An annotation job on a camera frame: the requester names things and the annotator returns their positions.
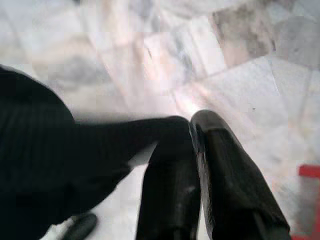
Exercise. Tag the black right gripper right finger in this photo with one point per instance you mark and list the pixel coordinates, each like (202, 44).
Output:
(232, 187)

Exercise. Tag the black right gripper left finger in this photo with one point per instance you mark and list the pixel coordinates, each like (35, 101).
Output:
(170, 190)

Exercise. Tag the black shirt with green logo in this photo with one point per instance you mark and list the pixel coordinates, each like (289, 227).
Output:
(37, 150)

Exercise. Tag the red plastic stool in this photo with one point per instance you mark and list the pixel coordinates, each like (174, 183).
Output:
(310, 171)

